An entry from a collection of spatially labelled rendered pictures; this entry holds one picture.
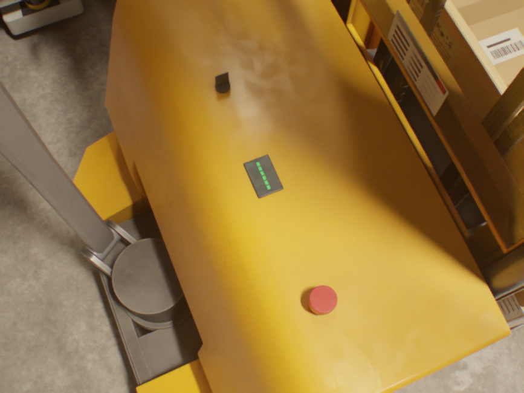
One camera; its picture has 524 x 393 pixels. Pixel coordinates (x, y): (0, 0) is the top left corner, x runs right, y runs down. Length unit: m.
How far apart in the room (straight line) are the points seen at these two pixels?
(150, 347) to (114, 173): 0.43
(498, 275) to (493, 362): 1.00
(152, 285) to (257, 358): 0.49
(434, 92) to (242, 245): 0.35
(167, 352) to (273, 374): 0.62
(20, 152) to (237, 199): 0.32
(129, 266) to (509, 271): 0.81
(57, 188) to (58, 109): 1.02
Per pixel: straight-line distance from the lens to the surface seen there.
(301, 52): 0.99
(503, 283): 0.87
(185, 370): 1.35
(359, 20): 1.29
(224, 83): 0.94
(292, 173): 0.88
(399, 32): 0.91
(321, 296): 0.80
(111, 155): 1.50
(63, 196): 1.08
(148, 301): 1.30
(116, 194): 1.47
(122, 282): 1.32
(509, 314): 1.41
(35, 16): 2.14
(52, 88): 2.09
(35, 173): 0.97
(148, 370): 1.44
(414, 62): 0.90
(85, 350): 1.78
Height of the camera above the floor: 1.71
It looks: 70 degrees down
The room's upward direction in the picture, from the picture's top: 3 degrees clockwise
